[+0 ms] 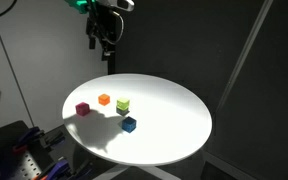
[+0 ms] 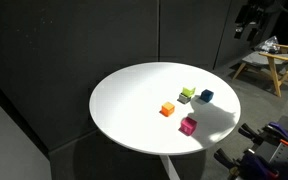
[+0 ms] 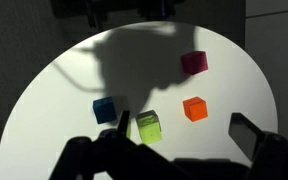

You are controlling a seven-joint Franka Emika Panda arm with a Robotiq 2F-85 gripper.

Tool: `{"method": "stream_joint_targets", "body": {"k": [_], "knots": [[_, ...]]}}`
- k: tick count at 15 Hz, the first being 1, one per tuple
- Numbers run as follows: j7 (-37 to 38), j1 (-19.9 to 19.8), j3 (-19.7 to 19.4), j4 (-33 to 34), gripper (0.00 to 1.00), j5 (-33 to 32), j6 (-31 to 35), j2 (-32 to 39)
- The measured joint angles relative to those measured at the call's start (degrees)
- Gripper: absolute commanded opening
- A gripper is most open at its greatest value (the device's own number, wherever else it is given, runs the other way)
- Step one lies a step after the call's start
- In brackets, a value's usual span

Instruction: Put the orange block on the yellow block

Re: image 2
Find black perforated board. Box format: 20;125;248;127
250;116;288;180

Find wooden armchair grey cushion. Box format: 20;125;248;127
232;44;288;97

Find orange-handled spring clamp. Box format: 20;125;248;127
238;122;288;146

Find dark blue block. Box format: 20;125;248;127
200;89;214;102

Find purple-handled spring clamp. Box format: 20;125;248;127
214;149;280;180

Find orange block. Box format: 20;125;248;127
160;102;175;117

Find magenta block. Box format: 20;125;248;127
179;117;197;136

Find grey block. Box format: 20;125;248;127
178;93;191;104

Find black hanging equipment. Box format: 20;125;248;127
234;0;274;42

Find crumpled plastic bag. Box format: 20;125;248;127
254;36;280;54

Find yellow-green block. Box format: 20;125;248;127
182;87;195;97

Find round white table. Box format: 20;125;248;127
89;62;241;180

